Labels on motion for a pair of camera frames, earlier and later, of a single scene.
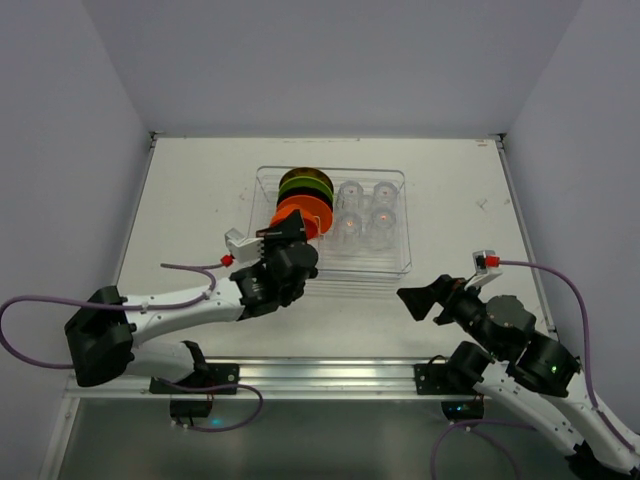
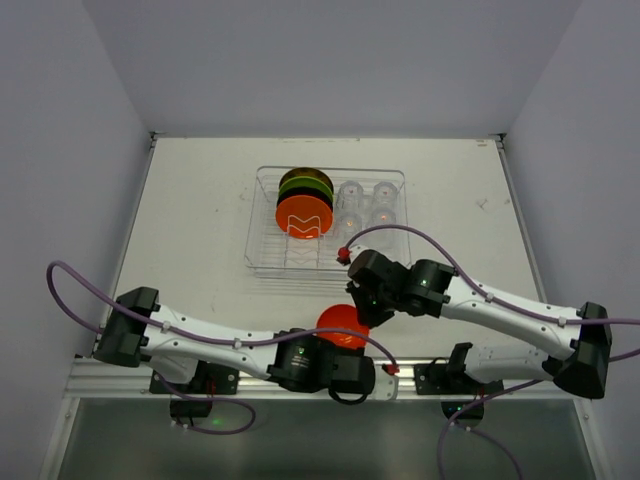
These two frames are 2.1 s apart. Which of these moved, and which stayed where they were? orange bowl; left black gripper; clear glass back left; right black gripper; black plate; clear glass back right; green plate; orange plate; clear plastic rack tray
Moved: left black gripper; orange bowl; right black gripper
Stayed: clear plastic rack tray; orange plate; black plate; clear glass back right; green plate; clear glass back left
